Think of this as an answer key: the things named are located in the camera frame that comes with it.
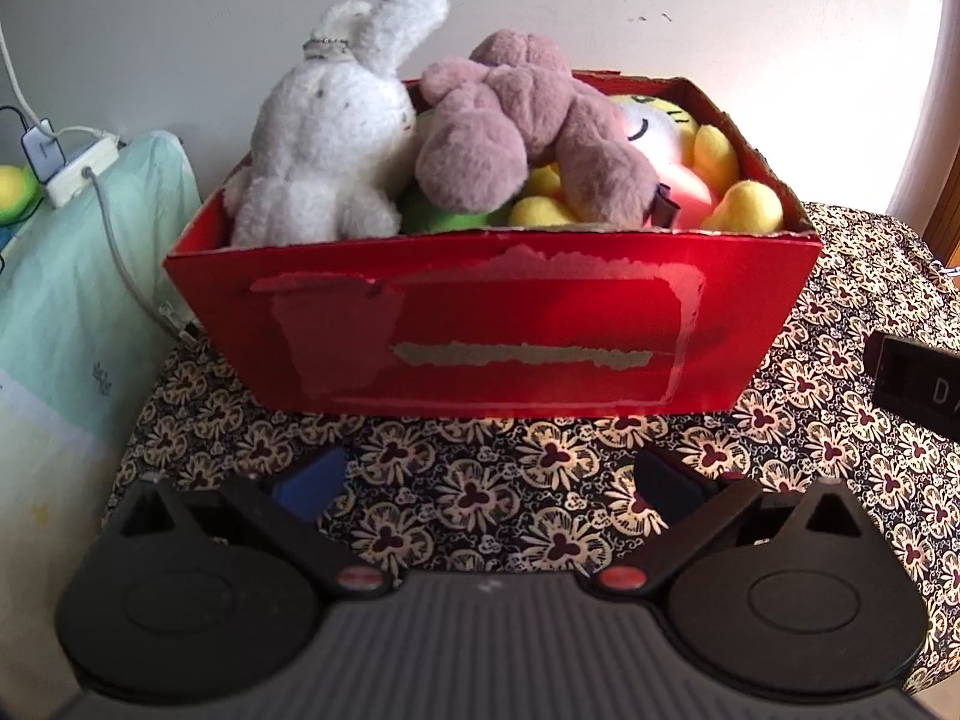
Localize red cardboard box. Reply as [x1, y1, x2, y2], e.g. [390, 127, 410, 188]
[163, 71, 825, 419]

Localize green bean plush toy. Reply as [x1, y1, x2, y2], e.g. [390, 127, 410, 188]
[400, 109, 527, 232]

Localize white rabbit plush toy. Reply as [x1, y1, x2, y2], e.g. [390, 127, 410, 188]
[223, 0, 449, 249]

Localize pink teddy bear plush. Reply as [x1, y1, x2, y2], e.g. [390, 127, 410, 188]
[415, 29, 661, 229]

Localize floral patterned tablecloth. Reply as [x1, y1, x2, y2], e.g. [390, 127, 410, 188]
[114, 205, 958, 689]

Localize wooden door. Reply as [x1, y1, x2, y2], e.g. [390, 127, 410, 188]
[923, 151, 960, 259]

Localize light green bed sheet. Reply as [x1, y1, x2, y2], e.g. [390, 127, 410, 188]
[0, 130, 205, 481]

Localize yellow tiger plush toy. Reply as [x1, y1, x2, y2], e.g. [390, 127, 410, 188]
[496, 75, 781, 232]

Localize white power strip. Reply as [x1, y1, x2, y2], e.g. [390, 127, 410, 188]
[46, 137, 121, 208]

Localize yellow green plush toy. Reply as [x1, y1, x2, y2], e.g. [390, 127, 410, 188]
[0, 164, 39, 226]

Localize grey phone charger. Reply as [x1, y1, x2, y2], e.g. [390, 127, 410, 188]
[21, 119, 67, 185]

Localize grey power cable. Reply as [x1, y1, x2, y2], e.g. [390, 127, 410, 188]
[79, 164, 199, 338]

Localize white charging cable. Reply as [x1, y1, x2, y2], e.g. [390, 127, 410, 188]
[0, 21, 122, 148]

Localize black thin cable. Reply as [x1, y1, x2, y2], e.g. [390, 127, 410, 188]
[0, 106, 47, 272]

